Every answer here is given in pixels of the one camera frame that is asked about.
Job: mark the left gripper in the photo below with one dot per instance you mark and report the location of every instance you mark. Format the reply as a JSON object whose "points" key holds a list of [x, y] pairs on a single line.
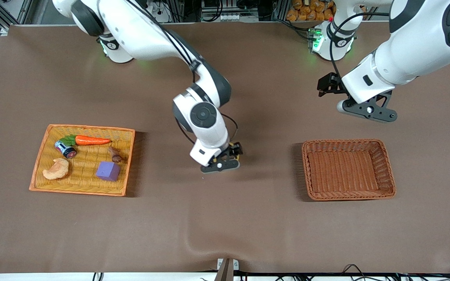
{"points": [[331, 84]]}

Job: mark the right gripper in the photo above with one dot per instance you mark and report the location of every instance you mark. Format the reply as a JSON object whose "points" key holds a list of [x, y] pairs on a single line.
{"points": [[235, 150]]}

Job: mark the yellow tape roll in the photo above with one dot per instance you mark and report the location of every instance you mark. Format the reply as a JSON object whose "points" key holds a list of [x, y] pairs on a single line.
{"points": [[239, 157]]}

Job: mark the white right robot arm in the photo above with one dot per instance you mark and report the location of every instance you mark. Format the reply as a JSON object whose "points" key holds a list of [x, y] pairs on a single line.
{"points": [[205, 117]]}

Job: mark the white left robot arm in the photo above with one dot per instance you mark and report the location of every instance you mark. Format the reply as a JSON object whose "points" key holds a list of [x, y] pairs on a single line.
{"points": [[416, 39]]}

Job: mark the pile of orange snacks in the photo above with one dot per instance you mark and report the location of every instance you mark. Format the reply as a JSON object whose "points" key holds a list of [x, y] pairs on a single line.
{"points": [[307, 11]]}

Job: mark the brown wicker basket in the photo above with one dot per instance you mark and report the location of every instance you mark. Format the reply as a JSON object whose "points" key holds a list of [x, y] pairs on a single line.
{"points": [[342, 171]]}

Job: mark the small brown toy piece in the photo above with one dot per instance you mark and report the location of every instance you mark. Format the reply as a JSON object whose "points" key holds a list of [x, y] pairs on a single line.
{"points": [[115, 154]]}

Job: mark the slim white power strip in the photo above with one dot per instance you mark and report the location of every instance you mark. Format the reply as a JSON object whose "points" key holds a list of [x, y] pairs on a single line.
{"points": [[225, 17]]}

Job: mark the purple foam cube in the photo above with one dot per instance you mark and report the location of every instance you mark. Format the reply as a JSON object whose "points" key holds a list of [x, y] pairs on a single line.
{"points": [[108, 171]]}

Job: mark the orange toy carrot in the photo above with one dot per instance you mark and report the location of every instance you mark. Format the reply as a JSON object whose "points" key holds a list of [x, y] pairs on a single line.
{"points": [[92, 140]]}

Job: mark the yellow woven tray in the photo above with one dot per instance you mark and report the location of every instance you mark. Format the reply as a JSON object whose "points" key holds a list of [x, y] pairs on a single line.
{"points": [[82, 183]]}

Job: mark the large white power strip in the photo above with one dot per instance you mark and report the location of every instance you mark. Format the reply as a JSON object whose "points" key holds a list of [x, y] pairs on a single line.
{"points": [[160, 13]]}

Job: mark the toy croissant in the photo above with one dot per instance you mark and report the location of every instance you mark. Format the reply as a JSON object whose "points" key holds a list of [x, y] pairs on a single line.
{"points": [[57, 170]]}

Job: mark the metal table edge bracket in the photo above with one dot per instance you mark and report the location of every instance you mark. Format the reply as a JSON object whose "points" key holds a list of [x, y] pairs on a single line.
{"points": [[227, 269]]}

